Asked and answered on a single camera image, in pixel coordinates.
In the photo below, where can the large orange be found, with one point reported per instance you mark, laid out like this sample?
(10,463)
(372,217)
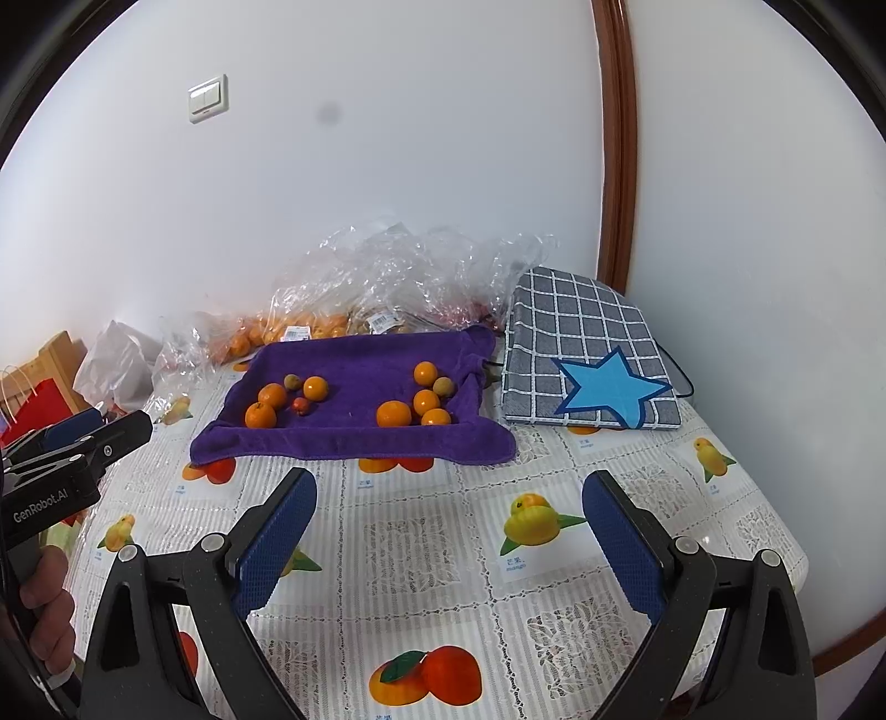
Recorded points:
(393,414)

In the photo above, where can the checked cushion with blue star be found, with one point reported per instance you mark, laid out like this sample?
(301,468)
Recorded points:
(574,325)

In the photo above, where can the white plastic bag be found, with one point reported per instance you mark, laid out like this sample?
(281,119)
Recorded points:
(114,367)

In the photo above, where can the small orange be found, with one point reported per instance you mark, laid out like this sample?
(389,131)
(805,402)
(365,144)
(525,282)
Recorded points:
(426,401)
(425,373)

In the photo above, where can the crumpled clear plastic bag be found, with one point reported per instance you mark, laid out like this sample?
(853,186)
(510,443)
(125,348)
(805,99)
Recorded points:
(415,277)

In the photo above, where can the clear plastic bag of oranges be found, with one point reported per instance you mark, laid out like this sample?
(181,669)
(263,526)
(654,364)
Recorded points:
(277,331)

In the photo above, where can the person's left hand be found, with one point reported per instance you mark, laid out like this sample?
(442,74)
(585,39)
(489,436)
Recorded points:
(52,616)

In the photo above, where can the white light switch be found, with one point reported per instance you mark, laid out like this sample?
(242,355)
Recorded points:
(208,99)

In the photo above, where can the light wooden frame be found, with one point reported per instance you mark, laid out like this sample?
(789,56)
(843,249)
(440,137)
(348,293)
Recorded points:
(59,353)

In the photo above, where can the small red fruit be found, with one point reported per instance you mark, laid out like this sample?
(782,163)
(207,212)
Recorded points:
(300,405)

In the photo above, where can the small clear plastic bag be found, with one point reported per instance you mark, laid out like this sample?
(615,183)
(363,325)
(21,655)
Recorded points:
(183,346)

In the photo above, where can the purple towel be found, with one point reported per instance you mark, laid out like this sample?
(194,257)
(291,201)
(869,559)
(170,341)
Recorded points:
(353,436)

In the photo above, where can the fruit-print lace tablecloth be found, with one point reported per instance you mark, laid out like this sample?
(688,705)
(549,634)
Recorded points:
(429,540)

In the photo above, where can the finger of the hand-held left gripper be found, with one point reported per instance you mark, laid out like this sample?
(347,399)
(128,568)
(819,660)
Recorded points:
(124,429)
(73,424)

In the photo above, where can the brown-green round fruit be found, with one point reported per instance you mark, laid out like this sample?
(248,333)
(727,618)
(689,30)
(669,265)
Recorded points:
(443,385)
(293,381)

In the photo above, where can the brown wooden door frame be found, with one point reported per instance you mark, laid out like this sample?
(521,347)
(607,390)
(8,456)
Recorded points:
(616,138)

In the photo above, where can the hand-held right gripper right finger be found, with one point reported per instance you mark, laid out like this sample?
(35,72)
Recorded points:
(626,547)

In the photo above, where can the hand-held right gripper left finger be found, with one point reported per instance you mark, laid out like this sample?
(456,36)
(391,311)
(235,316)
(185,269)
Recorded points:
(273,547)

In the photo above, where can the brown wooden baseboard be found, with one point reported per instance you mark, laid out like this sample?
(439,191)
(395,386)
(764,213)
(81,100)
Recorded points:
(851,651)

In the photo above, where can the red paper bag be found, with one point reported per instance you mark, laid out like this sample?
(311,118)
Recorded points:
(38,408)

